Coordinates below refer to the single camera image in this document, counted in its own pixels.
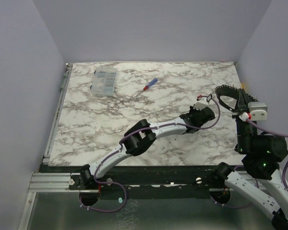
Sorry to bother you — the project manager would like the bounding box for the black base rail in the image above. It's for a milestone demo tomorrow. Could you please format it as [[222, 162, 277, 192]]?
[[69, 162, 240, 199]]

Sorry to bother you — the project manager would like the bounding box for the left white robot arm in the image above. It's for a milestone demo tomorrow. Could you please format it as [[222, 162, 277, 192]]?
[[79, 107, 215, 189]]

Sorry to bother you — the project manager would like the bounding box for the blue red screwdriver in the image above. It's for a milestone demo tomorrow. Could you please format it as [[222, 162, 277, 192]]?
[[138, 78, 158, 95]]

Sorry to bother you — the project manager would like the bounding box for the aluminium side rail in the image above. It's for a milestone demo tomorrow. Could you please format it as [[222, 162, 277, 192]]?
[[28, 63, 73, 192]]

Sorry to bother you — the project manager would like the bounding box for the clear plastic organizer box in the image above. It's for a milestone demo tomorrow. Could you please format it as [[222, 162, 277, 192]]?
[[90, 67, 118, 97]]

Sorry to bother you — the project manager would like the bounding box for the black key tag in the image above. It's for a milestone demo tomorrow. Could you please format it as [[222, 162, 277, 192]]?
[[206, 94, 213, 103]]

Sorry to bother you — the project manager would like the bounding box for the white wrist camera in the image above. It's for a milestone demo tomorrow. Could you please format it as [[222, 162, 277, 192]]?
[[193, 101, 209, 111], [239, 102, 267, 122]]

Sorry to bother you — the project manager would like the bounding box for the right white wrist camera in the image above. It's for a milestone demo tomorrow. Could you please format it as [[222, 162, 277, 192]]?
[[239, 102, 267, 122]]

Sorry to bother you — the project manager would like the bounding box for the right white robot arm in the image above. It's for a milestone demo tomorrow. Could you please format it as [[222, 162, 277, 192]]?
[[211, 85, 288, 230]]

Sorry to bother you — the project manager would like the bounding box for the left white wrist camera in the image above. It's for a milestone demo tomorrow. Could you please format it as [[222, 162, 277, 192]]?
[[193, 101, 209, 111]]

